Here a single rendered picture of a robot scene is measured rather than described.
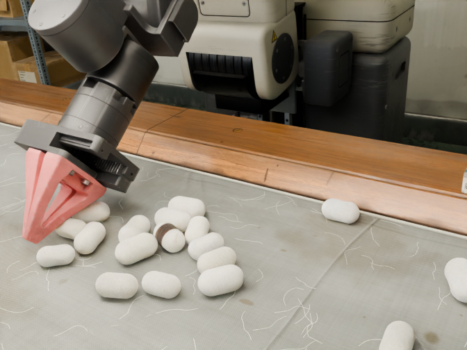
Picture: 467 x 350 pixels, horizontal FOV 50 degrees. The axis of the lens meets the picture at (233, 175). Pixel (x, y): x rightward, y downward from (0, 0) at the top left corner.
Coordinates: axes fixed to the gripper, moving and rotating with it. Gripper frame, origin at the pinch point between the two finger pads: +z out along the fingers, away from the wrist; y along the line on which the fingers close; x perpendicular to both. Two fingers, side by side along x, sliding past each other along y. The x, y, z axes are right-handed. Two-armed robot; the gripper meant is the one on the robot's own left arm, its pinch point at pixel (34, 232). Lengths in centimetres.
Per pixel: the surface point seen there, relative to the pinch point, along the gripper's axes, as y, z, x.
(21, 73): -241, -90, 139
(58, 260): 4.1, 1.3, 0.2
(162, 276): 14.1, -0.7, 0.7
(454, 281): 32.8, -8.3, 6.7
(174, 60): -159, -129, 165
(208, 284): 17.5, -1.5, 1.6
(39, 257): 2.8, 1.7, -0.5
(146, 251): 10.1, -2.3, 2.8
